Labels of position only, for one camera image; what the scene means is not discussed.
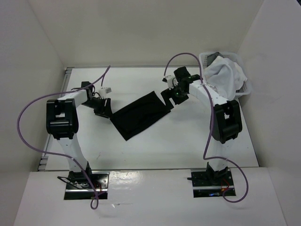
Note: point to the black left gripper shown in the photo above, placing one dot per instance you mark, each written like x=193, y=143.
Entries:
x=104, y=111

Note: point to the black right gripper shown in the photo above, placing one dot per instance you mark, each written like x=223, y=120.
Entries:
x=166, y=94

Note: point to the black skirt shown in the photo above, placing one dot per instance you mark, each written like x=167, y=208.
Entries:
x=139, y=115

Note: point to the white skirt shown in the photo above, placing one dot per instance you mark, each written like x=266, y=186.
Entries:
x=225, y=77

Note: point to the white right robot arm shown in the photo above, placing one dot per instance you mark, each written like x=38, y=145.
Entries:
x=225, y=118

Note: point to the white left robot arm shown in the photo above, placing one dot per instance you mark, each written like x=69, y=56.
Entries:
x=63, y=124

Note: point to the dark grey garment in basket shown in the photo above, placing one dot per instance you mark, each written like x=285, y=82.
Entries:
x=212, y=57

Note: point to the white plastic basket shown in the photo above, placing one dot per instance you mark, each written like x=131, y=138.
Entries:
x=246, y=89

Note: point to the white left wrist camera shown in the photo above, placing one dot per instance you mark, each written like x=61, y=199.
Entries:
x=103, y=91

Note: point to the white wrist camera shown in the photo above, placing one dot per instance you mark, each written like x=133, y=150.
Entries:
x=170, y=81
x=103, y=91

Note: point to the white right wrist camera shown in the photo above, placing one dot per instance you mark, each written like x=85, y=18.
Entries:
x=170, y=81

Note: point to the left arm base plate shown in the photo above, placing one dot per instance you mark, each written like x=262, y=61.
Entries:
x=79, y=188

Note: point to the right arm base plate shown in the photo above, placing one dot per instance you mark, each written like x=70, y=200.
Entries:
x=203, y=186

